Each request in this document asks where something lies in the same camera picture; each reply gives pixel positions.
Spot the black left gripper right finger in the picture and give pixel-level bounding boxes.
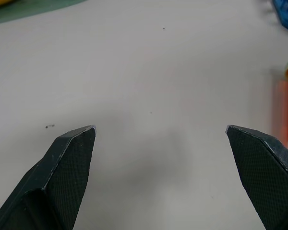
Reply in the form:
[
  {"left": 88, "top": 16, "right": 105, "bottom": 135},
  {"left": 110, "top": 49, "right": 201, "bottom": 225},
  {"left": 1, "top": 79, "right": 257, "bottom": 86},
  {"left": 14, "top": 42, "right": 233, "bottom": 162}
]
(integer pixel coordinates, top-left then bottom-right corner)
[{"left": 225, "top": 124, "right": 288, "bottom": 230}]

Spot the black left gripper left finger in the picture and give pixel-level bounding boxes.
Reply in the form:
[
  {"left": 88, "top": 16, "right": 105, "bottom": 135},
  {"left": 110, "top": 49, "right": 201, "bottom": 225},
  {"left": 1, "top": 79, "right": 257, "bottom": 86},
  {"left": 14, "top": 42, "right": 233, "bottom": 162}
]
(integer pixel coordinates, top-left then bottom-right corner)
[{"left": 0, "top": 125, "right": 97, "bottom": 230}]

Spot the blue object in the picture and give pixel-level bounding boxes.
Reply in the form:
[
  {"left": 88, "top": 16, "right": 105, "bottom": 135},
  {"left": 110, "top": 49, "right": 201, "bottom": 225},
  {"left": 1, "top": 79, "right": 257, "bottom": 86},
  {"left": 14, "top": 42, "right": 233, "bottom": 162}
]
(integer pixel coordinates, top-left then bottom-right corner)
[{"left": 271, "top": 0, "right": 288, "bottom": 36}]

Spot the green mat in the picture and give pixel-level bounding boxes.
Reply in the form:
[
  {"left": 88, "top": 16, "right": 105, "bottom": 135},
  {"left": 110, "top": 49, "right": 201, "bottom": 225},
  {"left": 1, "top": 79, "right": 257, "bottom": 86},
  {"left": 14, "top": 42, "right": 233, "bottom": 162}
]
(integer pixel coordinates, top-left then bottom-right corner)
[{"left": 0, "top": 0, "right": 88, "bottom": 26}]

